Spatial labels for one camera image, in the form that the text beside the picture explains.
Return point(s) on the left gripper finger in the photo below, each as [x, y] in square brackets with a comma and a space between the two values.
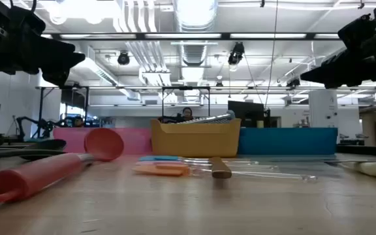
[55, 80]
[62, 58]

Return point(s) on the black slotted serving spoon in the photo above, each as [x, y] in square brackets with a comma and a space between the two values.
[28, 156]

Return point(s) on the blue silicone spatula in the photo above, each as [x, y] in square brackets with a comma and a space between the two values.
[158, 158]

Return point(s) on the copper-coloured table knife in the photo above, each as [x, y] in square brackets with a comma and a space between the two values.
[220, 169]

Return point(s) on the orange silicone spatula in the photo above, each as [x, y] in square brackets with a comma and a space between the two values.
[162, 170]

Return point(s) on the black background robot arm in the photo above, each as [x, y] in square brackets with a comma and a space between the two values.
[41, 124]

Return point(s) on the black ceiling spotlight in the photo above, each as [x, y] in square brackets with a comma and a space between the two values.
[293, 83]
[123, 58]
[237, 53]

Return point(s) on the person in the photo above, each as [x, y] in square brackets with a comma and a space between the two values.
[187, 114]
[78, 121]

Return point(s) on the blue plastic bin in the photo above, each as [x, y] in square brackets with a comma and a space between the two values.
[289, 141]

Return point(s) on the black monitor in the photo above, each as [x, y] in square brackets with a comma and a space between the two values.
[245, 112]

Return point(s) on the pink plastic bin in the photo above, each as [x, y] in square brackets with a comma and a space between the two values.
[135, 140]

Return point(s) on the black overhead beam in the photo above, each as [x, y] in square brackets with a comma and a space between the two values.
[181, 36]

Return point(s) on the teal-framed metal box grater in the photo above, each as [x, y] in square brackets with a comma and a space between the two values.
[207, 119]

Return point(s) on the yellow plastic bin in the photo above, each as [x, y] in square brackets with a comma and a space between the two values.
[194, 140]

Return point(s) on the black metal rig frame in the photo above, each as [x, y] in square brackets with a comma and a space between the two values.
[40, 111]

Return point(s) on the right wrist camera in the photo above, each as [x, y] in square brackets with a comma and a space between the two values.
[359, 31]

